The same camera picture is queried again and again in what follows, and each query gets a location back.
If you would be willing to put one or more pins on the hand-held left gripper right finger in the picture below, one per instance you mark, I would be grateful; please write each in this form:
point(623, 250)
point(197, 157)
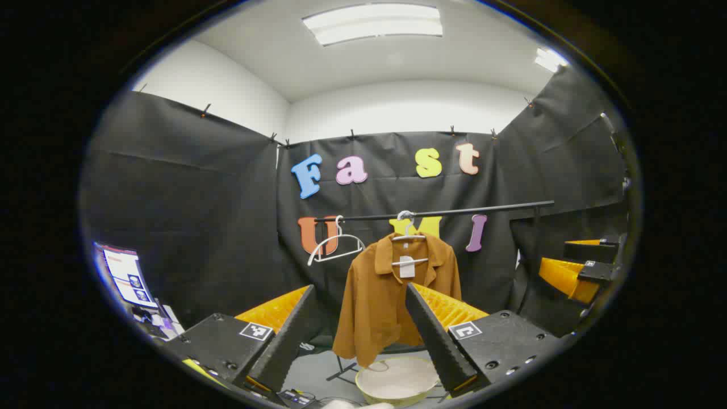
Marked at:
point(434, 335)

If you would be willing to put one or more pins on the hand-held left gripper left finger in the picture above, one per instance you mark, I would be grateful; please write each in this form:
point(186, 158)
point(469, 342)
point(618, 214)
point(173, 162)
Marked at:
point(284, 341)

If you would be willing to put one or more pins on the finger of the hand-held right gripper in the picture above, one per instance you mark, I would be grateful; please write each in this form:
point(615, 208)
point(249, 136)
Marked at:
point(590, 253)
point(596, 272)

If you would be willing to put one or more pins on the cream laundry hamper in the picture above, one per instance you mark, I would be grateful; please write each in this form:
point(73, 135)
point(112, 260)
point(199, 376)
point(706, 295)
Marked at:
point(397, 380)

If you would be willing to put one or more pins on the brown shirt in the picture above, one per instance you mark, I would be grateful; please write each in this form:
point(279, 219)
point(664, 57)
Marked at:
point(375, 301)

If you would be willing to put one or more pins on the white clothes hanger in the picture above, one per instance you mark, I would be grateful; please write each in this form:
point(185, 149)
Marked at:
point(417, 261)
point(339, 227)

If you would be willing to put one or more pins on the black clothes rack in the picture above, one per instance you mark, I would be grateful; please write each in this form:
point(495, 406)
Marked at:
point(483, 209)

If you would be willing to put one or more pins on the white paper tag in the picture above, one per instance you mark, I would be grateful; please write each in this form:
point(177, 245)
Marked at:
point(407, 268)

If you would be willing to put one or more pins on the small ceiling light panel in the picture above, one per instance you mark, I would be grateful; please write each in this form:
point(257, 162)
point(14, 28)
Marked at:
point(550, 59)

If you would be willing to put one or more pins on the black backdrop cloth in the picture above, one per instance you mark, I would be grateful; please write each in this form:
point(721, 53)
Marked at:
point(199, 199)

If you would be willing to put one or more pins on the large ceiling light panel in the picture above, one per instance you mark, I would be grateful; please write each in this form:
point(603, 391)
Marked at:
point(372, 23)

